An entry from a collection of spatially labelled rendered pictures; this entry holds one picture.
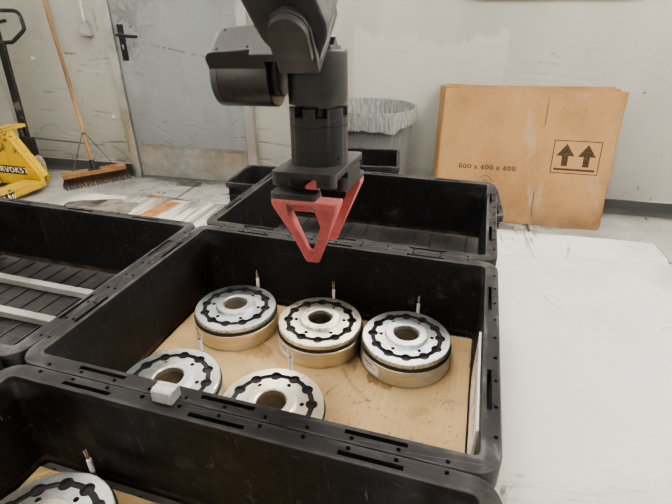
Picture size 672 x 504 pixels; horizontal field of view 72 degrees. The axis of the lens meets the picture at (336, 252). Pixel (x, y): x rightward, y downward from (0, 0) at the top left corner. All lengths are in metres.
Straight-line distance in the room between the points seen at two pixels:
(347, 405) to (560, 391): 0.38
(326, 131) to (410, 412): 0.29
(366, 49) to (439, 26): 0.47
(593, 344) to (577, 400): 0.15
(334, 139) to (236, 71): 0.11
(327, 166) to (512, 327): 0.53
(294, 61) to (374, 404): 0.34
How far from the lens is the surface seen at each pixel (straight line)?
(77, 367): 0.45
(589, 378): 0.82
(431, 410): 0.51
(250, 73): 0.46
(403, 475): 0.33
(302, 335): 0.55
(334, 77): 0.44
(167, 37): 3.71
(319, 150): 0.45
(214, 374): 0.51
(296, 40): 0.39
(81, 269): 0.84
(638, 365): 0.89
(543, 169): 3.15
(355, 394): 0.52
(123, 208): 1.43
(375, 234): 0.86
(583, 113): 3.18
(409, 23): 3.21
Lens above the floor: 1.19
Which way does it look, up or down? 28 degrees down
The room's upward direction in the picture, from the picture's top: straight up
